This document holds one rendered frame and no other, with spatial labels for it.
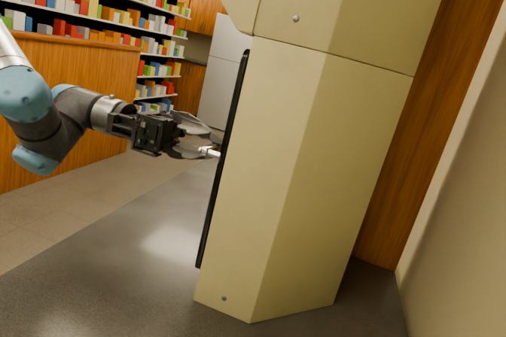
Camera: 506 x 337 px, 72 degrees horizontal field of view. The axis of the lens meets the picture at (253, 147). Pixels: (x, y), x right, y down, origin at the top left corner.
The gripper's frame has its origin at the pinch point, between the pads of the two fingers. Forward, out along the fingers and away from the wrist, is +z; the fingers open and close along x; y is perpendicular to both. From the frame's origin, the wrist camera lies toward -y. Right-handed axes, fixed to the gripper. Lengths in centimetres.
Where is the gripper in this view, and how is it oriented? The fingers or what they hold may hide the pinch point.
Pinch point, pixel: (216, 147)
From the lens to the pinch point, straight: 68.4
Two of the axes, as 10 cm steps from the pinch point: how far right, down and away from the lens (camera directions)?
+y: -2.6, 1.6, -9.5
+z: 9.4, 2.9, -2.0
